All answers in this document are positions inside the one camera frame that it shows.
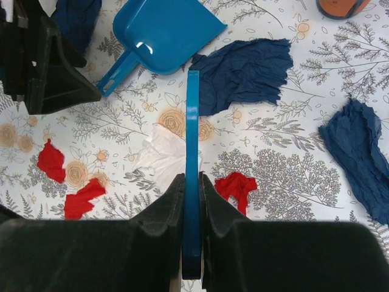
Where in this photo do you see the red paper scrap left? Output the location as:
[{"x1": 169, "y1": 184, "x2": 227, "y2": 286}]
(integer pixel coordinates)
[{"x1": 37, "y1": 139, "x2": 66, "y2": 184}]

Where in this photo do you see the blue plastic dustpan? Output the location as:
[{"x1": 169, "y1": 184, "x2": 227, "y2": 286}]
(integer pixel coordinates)
[{"x1": 97, "y1": 0, "x2": 227, "y2": 97}]

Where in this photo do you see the red paper scrap middle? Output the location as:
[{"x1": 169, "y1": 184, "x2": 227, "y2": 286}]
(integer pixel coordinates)
[{"x1": 64, "y1": 178, "x2": 106, "y2": 220}]

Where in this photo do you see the red paper scrap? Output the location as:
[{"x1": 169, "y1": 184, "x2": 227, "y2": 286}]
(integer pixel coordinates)
[
  {"x1": 215, "y1": 172, "x2": 257, "y2": 215},
  {"x1": 64, "y1": 178, "x2": 106, "y2": 220},
  {"x1": 37, "y1": 139, "x2": 66, "y2": 184}
]

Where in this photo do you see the floral table cloth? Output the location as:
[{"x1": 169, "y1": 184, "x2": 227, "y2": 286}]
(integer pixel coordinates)
[{"x1": 0, "y1": 0, "x2": 389, "y2": 292}]

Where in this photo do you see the orange spray bottle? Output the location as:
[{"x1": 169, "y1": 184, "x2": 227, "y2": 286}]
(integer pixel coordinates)
[{"x1": 316, "y1": 0, "x2": 371, "y2": 20}]

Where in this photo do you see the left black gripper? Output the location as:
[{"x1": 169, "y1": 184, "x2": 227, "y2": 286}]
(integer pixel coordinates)
[{"x1": 1, "y1": 1, "x2": 102, "y2": 114}]

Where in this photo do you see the dark blue paper scrap middle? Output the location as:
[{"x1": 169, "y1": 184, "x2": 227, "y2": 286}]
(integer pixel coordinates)
[{"x1": 190, "y1": 38, "x2": 293, "y2": 116}]

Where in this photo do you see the dark blue paper scrap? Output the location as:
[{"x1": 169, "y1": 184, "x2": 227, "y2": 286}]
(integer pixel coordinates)
[
  {"x1": 51, "y1": 0, "x2": 102, "y2": 55},
  {"x1": 190, "y1": 38, "x2": 293, "y2": 116},
  {"x1": 318, "y1": 98, "x2": 388, "y2": 224}
]

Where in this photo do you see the dark blue paper scrap left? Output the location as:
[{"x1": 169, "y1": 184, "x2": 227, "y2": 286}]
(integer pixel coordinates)
[{"x1": 51, "y1": 0, "x2": 102, "y2": 55}]

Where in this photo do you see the red paper scrap right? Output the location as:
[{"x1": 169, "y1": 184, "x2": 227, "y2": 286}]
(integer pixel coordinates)
[{"x1": 215, "y1": 172, "x2": 257, "y2": 215}]

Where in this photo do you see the white paper scrap centre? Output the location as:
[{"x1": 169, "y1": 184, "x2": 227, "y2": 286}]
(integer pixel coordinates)
[{"x1": 134, "y1": 124, "x2": 198, "y2": 193}]

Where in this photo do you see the dark blue paper scrap right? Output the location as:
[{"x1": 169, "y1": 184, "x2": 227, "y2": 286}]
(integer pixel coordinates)
[{"x1": 318, "y1": 98, "x2": 388, "y2": 224}]

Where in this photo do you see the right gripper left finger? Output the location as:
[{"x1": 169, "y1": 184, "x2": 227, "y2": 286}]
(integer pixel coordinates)
[{"x1": 1, "y1": 175, "x2": 185, "y2": 291}]

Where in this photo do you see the blue hand brush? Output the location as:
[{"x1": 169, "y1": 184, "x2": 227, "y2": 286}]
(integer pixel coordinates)
[{"x1": 182, "y1": 71, "x2": 202, "y2": 280}]

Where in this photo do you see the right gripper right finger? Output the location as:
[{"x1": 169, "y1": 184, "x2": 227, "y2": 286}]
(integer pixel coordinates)
[{"x1": 199, "y1": 174, "x2": 388, "y2": 291}]

